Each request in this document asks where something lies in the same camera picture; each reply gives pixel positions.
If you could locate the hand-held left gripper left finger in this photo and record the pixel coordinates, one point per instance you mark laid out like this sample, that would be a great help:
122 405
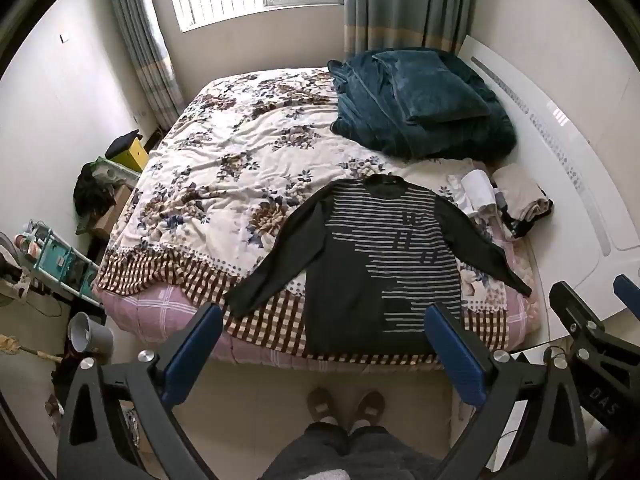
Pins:
192 350

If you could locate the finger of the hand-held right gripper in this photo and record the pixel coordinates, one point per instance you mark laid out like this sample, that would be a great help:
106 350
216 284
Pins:
629 291
575 315

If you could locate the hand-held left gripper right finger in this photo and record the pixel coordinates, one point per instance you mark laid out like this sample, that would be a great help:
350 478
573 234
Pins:
457 355

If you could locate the dark striped sweater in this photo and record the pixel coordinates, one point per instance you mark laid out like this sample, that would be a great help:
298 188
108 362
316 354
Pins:
350 270

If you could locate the beige clothes with black trim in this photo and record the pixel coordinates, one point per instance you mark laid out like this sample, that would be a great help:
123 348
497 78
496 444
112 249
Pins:
520 192

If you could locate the bed with pink plaid sheet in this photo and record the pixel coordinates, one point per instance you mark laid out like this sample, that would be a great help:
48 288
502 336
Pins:
150 305

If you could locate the grey waste bin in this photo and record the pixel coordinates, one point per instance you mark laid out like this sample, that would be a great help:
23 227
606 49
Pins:
92 340

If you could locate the person's right brown slipper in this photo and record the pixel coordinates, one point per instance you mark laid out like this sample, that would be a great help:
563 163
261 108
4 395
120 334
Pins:
370 407

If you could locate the person's brown slipper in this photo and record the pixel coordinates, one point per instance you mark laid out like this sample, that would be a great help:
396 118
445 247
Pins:
322 405
370 407

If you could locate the person's left brown slipper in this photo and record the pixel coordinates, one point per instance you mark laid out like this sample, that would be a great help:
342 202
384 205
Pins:
322 405

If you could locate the teal storage rack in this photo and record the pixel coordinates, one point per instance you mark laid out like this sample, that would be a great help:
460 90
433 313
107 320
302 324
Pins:
65 260

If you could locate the cardboard box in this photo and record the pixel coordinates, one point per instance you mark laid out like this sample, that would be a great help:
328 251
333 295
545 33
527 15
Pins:
112 215

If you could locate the white rolled cloth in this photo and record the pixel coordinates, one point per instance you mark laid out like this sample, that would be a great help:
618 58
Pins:
475 192

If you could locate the person's grey trousers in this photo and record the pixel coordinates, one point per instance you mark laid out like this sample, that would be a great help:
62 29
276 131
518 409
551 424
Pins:
325 452

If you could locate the white headboard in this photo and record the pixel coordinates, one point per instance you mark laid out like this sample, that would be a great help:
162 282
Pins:
560 125

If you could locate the floral bed blanket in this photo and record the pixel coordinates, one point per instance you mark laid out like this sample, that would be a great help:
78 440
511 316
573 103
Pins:
225 160

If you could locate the yellow box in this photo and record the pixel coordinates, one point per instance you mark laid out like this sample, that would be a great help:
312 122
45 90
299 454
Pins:
134 156

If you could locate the black cloth item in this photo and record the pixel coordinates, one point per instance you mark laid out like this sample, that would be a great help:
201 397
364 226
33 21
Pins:
121 144

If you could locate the teal plush blanket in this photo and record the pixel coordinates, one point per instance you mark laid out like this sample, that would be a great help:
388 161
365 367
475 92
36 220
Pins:
430 135

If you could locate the teal plush pillow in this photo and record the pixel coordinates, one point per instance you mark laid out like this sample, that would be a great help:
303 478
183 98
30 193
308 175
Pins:
430 85

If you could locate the grey-blue curtain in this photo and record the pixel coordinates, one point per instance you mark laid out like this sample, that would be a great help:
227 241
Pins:
145 40
400 0

